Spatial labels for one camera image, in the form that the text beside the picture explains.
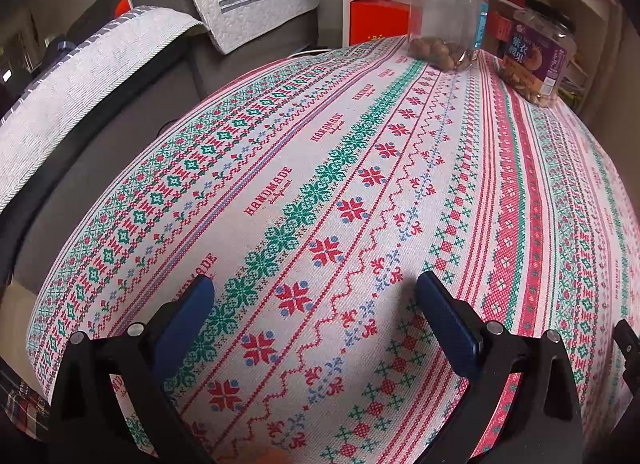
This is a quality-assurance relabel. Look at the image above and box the clear jar purple label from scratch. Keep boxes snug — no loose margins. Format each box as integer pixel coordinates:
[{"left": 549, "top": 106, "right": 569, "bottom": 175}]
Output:
[{"left": 500, "top": 0, "right": 578, "bottom": 109}]

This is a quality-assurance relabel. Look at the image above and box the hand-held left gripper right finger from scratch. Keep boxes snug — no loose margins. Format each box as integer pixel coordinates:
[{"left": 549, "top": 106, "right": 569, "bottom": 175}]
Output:
[{"left": 415, "top": 270, "right": 583, "bottom": 464}]

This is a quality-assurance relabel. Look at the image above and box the plaid cloth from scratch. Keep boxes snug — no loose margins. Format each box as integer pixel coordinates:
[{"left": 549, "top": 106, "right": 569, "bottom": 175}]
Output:
[{"left": 0, "top": 369, "right": 51, "bottom": 445}]

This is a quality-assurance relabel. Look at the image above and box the red cardboard box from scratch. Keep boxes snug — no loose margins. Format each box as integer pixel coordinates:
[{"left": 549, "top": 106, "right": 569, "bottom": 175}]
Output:
[{"left": 349, "top": 0, "right": 411, "bottom": 47}]

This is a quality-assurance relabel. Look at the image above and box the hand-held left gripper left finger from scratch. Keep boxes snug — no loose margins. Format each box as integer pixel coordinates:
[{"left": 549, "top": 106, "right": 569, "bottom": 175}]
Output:
[{"left": 50, "top": 275, "right": 216, "bottom": 464}]

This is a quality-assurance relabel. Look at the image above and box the grey white woven sofa cover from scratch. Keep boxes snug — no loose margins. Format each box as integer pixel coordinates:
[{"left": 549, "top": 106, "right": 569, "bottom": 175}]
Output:
[{"left": 0, "top": 5, "right": 201, "bottom": 215}]

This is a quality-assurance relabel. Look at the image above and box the grey sofa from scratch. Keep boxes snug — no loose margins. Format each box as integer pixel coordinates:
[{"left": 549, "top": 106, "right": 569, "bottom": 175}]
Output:
[{"left": 0, "top": 0, "right": 346, "bottom": 295}]

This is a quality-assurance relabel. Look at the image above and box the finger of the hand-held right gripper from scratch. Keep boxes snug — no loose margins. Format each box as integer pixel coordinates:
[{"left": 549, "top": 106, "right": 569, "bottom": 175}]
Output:
[{"left": 612, "top": 319, "right": 640, "bottom": 382}]

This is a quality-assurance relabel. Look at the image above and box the patterned tablecloth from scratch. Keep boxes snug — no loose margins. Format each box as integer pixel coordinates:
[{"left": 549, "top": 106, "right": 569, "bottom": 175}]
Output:
[{"left": 22, "top": 36, "right": 636, "bottom": 464}]

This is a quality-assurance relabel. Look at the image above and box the clear jar blue label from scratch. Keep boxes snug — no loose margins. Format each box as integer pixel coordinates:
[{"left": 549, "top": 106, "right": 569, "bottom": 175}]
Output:
[{"left": 407, "top": 0, "right": 488, "bottom": 72}]

